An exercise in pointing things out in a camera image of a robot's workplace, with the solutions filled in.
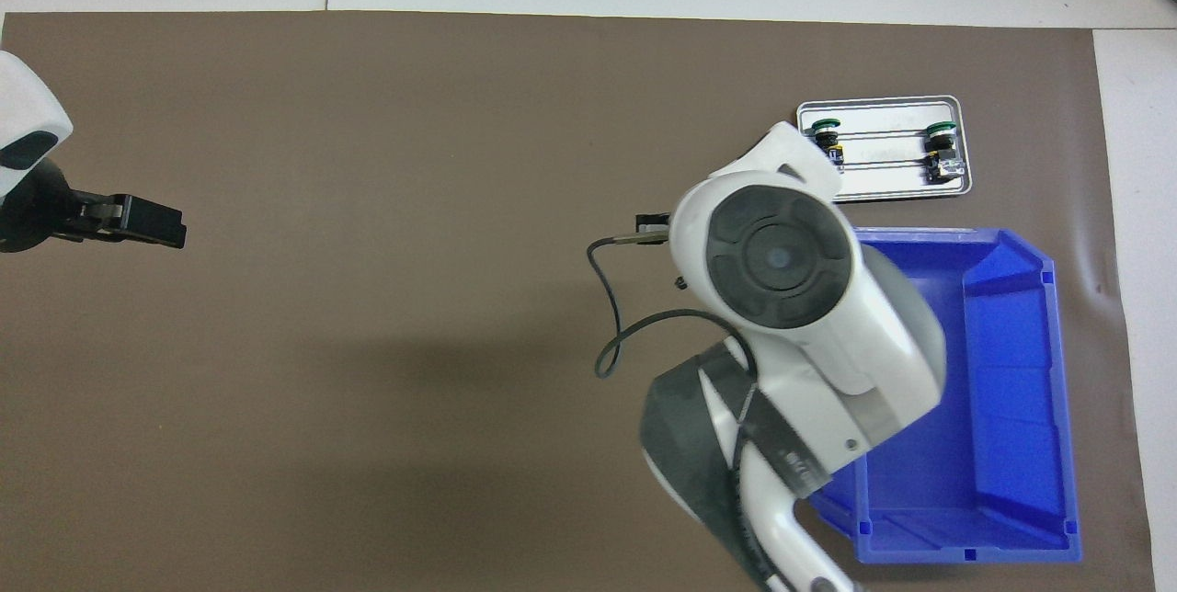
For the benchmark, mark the green push button switch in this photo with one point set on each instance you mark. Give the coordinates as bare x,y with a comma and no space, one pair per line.
828,137
942,160

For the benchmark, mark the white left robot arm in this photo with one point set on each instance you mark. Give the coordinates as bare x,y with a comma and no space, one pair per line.
23,123

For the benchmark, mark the silver metal tray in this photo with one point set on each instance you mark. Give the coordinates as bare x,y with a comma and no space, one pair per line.
892,183

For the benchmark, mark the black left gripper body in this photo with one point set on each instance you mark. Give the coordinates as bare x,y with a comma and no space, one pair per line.
32,210

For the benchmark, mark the blue plastic storage bin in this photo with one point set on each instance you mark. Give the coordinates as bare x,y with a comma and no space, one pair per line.
1002,390

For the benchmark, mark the brown table mat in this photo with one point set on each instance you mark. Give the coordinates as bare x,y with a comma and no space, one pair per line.
368,114

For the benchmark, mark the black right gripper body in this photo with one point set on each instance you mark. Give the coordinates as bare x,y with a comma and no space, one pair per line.
653,221

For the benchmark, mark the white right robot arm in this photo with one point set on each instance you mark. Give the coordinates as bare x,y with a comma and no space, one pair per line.
800,316

